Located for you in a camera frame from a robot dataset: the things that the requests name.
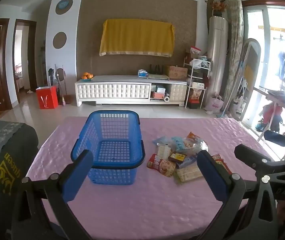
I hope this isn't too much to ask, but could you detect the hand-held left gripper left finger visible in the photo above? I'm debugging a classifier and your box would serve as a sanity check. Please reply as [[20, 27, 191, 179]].
[[10, 149, 94, 240]]

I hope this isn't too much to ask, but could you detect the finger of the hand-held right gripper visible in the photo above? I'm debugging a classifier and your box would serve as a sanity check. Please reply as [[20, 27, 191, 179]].
[[234, 144, 285, 174], [264, 129, 285, 153]]

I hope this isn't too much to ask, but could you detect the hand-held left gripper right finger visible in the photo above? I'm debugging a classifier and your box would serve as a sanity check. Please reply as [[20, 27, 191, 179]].
[[197, 150, 279, 240]]

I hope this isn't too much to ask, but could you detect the cream cracker packet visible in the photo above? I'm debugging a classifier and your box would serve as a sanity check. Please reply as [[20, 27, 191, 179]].
[[174, 165, 204, 183]]

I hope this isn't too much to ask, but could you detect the pile of assorted snack packets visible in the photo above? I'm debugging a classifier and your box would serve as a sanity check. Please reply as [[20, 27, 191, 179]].
[[146, 131, 233, 185]]

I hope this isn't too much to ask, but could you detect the blue plastic basket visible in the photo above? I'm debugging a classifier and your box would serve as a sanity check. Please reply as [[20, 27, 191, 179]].
[[71, 110, 146, 186]]

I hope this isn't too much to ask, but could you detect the red biscuit packet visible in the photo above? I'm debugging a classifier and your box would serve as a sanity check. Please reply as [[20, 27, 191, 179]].
[[147, 154, 176, 178]]

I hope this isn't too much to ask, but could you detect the clothes drying rack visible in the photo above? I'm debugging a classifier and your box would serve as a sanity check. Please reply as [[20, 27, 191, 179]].
[[254, 86, 285, 155]]

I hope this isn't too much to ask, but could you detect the dark chair with crown print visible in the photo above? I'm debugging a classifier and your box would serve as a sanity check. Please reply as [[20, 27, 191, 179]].
[[0, 120, 39, 240]]

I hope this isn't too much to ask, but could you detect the white pink tote bag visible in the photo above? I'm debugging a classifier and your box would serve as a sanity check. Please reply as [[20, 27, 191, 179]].
[[206, 94, 224, 114]]

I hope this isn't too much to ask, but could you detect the pink quilted tablecloth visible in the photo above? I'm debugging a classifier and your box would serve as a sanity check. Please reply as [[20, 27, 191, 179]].
[[26, 116, 275, 240]]

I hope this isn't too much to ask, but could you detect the blue hanging garment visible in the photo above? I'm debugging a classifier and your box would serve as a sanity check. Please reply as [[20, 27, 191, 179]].
[[276, 51, 285, 79]]

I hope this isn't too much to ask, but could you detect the broom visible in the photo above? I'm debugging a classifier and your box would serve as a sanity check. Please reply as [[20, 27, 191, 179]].
[[55, 64, 68, 105]]

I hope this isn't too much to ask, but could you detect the oval standing mirror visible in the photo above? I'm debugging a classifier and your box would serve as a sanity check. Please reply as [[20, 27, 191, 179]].
[[240, 38, 261, 125]]

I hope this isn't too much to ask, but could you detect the red paper bag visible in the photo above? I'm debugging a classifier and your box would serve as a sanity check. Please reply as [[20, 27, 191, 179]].
[[36, 85, 59, 109]]

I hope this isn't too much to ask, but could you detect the white tufted television cabinet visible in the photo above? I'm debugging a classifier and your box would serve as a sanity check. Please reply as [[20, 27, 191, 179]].
[[75, 75, 188, 107]]

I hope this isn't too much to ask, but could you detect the standing air conditioner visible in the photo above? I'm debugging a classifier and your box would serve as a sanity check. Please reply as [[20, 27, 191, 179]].
[[206, 16, 229, 105]]

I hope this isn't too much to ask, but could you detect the patterned curtain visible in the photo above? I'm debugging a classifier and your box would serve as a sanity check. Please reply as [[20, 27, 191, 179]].
[[224, 0, 244, 110]]

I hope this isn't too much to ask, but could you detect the brown cardboard box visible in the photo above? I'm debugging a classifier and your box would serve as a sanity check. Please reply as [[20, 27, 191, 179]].
[[167, 65, 188, 80]]

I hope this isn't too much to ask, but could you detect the white shelf rack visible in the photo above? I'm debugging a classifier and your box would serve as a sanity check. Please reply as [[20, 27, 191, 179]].
[[184, 58, 211, 109]]

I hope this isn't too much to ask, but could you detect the black router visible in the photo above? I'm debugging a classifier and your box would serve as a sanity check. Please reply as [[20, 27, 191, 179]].
[[149, 64, 167, 75]]

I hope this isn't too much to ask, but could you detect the vase of orange flowers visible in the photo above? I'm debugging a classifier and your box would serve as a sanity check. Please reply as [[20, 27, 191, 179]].
[[209, 0, 226, 17]]

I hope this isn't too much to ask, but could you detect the yellow cloth cover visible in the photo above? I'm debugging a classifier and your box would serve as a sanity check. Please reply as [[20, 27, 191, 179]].
[[100, 19, 175, 57]]

